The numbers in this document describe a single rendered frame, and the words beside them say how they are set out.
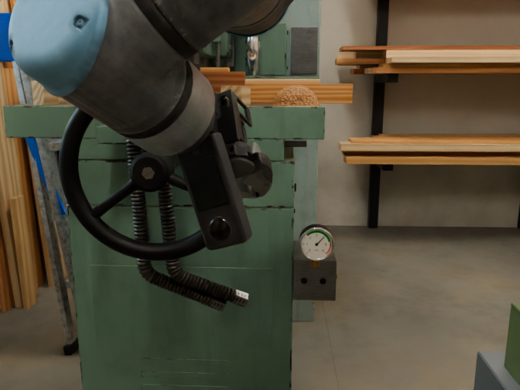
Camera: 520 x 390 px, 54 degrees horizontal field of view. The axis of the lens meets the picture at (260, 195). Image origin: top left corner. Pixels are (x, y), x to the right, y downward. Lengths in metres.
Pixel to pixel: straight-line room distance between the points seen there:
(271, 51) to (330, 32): 2.15
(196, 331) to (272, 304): 0.16
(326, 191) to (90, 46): 3.13
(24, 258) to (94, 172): 1.39
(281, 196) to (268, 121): 0.14
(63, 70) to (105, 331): 0.80
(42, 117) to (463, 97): 2.91
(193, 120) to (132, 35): 0.11
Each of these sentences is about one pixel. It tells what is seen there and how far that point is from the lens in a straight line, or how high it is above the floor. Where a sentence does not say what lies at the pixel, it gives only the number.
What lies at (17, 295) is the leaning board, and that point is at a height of 0.06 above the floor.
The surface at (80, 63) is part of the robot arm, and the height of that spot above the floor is 0.95.
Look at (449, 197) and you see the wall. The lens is 3.62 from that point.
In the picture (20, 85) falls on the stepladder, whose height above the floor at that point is 0.94.
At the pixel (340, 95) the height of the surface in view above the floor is 0.92.
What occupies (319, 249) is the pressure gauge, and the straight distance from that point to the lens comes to 0.92.
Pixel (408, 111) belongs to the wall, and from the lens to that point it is 3.46.
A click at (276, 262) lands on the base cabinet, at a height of 0.60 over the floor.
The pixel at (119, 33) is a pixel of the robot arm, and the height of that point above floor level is 0.97.
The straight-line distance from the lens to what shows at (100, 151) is 1.00.
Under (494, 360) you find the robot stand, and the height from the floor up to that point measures 0.55.
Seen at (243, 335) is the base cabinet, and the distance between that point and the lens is 1.06.
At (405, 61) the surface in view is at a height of 1.06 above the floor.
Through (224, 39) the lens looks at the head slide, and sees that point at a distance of 1.20.
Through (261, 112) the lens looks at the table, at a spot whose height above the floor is 0.89.
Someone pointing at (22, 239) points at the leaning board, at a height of 0.31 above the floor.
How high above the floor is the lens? 0.94
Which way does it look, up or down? 12 degrees down
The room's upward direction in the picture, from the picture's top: straight up
